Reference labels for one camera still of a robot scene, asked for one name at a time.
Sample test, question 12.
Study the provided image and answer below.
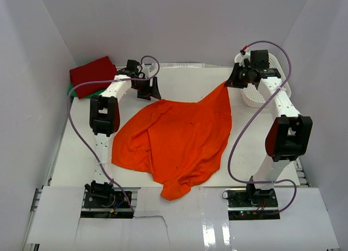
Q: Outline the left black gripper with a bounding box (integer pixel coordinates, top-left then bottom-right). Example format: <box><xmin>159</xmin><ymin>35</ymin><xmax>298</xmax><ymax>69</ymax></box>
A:
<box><xmin>132</xmin><ymin>76</ymin><xmax>161</xmax><ymax>100</ymax></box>

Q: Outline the orange t shirt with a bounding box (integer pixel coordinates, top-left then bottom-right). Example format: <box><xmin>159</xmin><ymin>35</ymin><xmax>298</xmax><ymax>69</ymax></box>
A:
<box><xmin>111</xmin><ymin>84</ymin><xmax>232</xmax><ymax>200</ymax></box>

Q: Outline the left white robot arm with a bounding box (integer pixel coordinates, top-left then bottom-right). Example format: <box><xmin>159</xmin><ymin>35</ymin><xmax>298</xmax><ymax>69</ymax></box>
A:
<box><xmin>89</xmin><ymin>55</ymin><xmax>161</xmax><ymax>183</ymax></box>

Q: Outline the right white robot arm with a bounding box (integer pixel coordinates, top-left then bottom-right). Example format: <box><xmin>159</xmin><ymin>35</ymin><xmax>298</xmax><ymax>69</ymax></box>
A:
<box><xmin>225</xmin><ymin>50</ymin><xmax>313</xmax><ymax>207</ymax></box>

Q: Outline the white perforated plastic basket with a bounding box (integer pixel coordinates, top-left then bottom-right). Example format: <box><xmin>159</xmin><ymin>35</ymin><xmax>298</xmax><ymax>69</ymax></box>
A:
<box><xmin>234</xmin><ymin>51</ymin><xmax>291</xmax><ymax>108</ymax></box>

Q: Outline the paper strip at back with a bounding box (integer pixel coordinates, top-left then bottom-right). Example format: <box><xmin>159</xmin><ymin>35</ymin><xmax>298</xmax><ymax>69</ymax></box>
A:
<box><xmin>160</xmin><ymin>63</ymin><xmax>205</xmax><ymax>69</ymax></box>

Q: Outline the red folded t shirt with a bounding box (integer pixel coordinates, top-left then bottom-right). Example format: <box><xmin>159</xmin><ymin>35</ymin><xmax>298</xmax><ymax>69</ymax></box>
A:
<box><xmin>70</xmin><ymin>56</ymin><xmax>117</xmax><ymax>99</ymax></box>

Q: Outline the green folded t shirt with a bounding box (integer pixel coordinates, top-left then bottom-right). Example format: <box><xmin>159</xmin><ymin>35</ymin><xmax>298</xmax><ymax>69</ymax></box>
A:
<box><xmin>66</xmin><ymin>84</ymin><xmax>105</xmax><ymax>99</ymax></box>

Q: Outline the white paper sheet front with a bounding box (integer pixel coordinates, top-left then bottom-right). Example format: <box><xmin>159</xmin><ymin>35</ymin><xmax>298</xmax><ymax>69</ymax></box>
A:
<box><xmin>27</xmin><ymin>186</ymin><xmax>339</xmax><ymax>250</ymax></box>

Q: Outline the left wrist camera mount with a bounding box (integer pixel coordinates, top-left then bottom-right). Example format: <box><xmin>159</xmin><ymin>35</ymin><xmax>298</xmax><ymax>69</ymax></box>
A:
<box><xmin>116</xmin><ymin>60</ymin><xmax>150</xmax><ymax>79</ymax></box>

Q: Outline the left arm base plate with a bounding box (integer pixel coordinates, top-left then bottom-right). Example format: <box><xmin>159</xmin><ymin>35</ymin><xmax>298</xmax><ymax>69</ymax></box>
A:
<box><xmin>80</xmin><ymin>180</ymin><xmax>133</xmax><ymax>219</ymax></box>

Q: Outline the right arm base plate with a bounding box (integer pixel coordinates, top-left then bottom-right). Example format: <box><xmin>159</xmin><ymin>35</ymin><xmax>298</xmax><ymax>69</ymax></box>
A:
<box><xmin>221</xmin><ymin>188</ymin><xmax>280</xmax><ymax>221</ymax></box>

